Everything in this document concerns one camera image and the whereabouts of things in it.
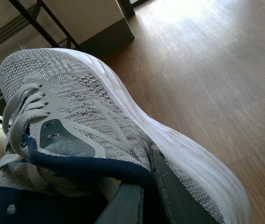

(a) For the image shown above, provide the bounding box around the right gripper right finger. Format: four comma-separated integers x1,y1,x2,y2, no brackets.
150,150,217,224

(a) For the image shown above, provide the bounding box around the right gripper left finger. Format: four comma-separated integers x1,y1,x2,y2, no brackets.
96,183,144,224

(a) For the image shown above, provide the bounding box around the grey knit sneaker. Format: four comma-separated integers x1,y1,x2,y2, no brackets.
0,49,251,224

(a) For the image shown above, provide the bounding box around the black metal shoe rack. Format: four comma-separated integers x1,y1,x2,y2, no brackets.
0,0,83,123

